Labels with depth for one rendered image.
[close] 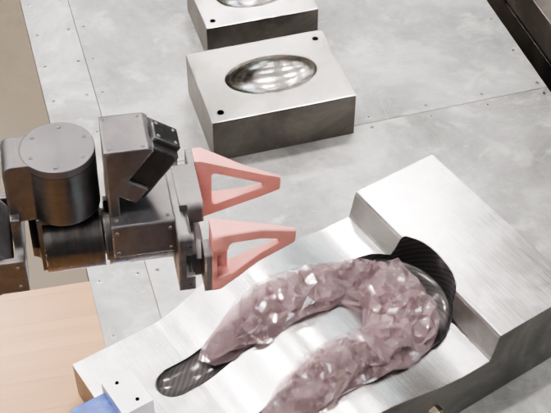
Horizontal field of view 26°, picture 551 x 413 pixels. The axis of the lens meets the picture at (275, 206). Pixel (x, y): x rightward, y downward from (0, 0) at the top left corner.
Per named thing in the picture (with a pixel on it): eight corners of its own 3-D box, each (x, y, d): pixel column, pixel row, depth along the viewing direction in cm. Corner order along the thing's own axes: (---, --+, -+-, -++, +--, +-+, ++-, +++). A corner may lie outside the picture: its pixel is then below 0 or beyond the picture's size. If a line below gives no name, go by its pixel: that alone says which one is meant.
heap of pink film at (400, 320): (274, 459, 122) (274, 415, 117) (185, 344, 133) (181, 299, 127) (469, 347, 132) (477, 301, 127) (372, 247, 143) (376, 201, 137)
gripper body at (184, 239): (182, 149, 101) (94, 160, 99) (201, 237, 94) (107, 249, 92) (184, 203, 105) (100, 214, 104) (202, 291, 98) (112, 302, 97)
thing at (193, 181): (275, 135, 102) (166, 147, 100) (293, 193, 97) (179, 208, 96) (274, 192, 107) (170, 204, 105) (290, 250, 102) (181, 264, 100)
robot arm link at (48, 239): (109, 170, 97) (23, 179, 96) (116, 220, 94) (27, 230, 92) (114, 228, 102) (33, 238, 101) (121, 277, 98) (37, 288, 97)
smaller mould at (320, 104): (214, 161, 161) (211, 123, 156) (188, 92, 171) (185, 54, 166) (353, 133, 165) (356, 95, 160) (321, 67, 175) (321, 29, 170)
